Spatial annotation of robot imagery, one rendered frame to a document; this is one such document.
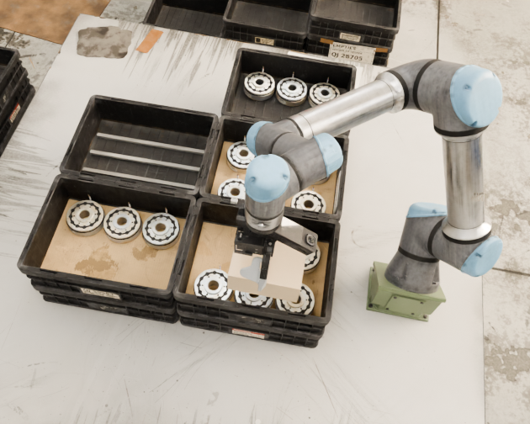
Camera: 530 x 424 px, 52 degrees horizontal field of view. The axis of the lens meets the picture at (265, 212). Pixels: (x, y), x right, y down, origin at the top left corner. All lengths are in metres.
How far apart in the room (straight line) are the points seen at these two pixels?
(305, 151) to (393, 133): 1.07
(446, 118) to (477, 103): 0.07
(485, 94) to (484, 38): 2.49
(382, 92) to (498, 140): 1.98
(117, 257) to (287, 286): 0.56
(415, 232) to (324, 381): 0.47
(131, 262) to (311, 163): 0.73
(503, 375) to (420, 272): 1.09
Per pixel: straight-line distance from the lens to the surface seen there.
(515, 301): 2.68
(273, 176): 0.91
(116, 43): 2.26
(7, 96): 2.63
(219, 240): 1.55
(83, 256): 1.58
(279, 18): 2.87
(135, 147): 1.75
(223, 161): 1.70
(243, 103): 1.85
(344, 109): 1.16
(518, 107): 3.37
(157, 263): 1.53
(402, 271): 1.53
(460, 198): 1.32
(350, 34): 2.62
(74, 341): 1.63
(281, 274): 1.19
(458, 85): 1.18
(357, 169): 1.89
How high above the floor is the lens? 2.20
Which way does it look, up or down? 59 degrees down
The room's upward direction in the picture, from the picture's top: 6 degrees clockwise
